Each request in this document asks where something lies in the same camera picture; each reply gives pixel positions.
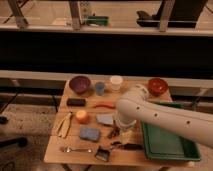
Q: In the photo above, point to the red bowl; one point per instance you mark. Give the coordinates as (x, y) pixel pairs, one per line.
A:
(157, 86)

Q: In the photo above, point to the black binder clip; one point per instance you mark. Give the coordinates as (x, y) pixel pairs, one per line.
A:
(102, 154)

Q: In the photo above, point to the white cup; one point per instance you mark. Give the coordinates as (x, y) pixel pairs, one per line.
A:
(116, 82)

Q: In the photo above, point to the green plastic tray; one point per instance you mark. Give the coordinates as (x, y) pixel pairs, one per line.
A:
(160, 144)

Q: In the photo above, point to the wooden table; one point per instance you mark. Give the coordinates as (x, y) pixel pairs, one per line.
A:
(118, 157)

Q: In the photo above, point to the black rectangular block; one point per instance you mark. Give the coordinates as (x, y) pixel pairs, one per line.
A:
(76, 102)

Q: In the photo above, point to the blue sponge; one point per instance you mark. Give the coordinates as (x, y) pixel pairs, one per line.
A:
(91, 134)

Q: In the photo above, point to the blue cup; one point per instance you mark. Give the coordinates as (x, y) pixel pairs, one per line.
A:
(99, 88)

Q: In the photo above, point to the orange carrot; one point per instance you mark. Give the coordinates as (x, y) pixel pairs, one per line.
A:
(106, 105)

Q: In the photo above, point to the banana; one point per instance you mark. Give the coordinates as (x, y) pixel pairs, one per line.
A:
(64, 125)

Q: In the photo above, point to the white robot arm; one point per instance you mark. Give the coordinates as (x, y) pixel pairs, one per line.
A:
(133, 105)

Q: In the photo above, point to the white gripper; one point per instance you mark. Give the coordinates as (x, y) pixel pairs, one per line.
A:
(125, 137)

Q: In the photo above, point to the dark red grape bunch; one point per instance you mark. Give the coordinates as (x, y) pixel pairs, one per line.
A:
(114, 132)

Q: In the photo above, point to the yellow apple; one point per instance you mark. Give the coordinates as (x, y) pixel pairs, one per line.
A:
(82, 116)

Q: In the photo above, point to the light blue cloth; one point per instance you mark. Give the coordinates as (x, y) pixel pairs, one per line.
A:
(106, 119)

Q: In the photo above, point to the green box on shelf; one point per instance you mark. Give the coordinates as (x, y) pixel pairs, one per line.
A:
(97, 20)

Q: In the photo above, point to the dark handled tool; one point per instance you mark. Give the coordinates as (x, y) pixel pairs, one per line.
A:
(127, 146)

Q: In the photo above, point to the purple bowl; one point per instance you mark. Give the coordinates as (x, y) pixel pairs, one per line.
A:
(80, 84)

